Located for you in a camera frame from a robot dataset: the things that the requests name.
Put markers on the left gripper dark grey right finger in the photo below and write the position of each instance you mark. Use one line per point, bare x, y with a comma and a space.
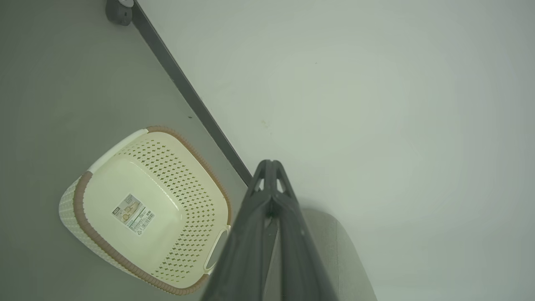
299, 259

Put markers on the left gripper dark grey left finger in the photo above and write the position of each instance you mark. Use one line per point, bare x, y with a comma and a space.
242, 251

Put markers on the cream perforated laundry basket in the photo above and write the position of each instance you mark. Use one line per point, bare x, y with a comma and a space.
138, 179

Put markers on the dark grey baseboard strip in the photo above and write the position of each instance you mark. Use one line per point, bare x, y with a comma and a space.
188, 92

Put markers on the dark grey floor fixture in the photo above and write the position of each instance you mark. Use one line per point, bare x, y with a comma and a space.
117, 14

